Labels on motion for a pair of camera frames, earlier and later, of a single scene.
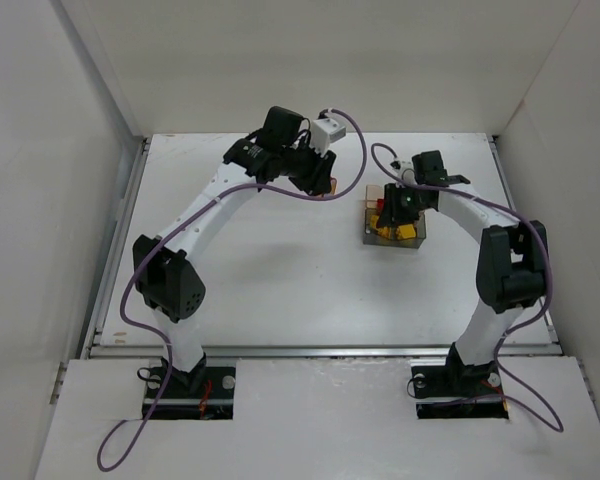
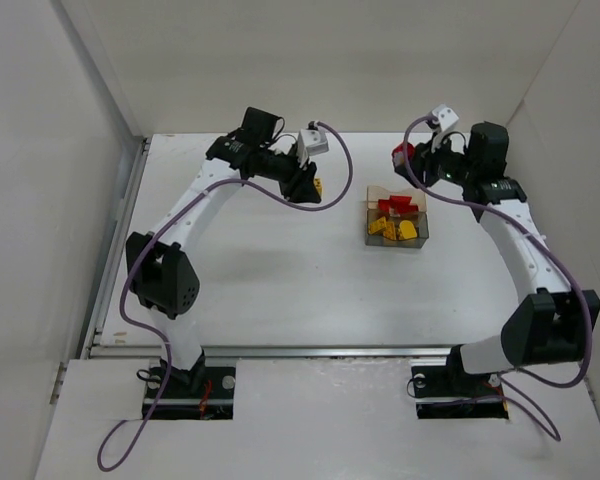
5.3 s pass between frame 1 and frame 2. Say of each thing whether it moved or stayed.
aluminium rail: stayed
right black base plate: stayed
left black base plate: stayed
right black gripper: moved
